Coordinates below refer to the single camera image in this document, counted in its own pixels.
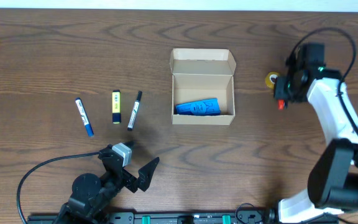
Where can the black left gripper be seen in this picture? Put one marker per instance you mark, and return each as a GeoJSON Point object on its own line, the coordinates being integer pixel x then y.
{"type": "Point", "coordinates": [143, 177]}

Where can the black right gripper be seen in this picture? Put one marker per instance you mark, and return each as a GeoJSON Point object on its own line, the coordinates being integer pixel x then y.
{"type": "Point", "coordinates": [279, 90]}

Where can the red stapler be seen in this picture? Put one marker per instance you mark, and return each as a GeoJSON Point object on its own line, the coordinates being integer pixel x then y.
{"type": "Point", "coordinates": [281, 104]}

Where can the yellow clear tape roll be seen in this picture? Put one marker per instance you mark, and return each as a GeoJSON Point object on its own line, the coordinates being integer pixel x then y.
{"type": "Point", "coordinates": [271, 78]}

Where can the black whiteboard marker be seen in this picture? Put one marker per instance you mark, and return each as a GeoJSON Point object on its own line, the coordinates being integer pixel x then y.
{"type": "Point", "coordinates": [134, 112]}

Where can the yellow highlighter pen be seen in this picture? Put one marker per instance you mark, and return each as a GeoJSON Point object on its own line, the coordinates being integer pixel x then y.
{"type": "Point", "coordinates": [116, 106]}

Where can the blue plastic tape dispenser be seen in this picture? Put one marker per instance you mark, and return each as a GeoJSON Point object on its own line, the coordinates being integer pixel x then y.
{"type": "Point", "coordinates": [207, 107]}

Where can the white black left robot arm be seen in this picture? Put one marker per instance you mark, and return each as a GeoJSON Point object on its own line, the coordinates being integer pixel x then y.
{"type": "Point", "coordinates": [91, 194]}

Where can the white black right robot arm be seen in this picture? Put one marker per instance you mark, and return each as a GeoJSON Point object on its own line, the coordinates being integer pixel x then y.
{"type": "Point", "coordinates": [333, 182]}

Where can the blue whiteboard marker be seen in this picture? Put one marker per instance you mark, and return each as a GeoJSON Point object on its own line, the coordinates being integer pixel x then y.
{"type": "Point", "coordinates": [84, 117]}

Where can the brown cardboard box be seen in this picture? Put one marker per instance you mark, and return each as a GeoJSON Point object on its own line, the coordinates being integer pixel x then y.
{"type": "Point", "coordinates": [202, 74]}

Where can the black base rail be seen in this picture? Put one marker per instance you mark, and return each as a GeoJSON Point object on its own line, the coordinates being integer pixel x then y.
{"type": "Point", "coordinates": [243, 216]}

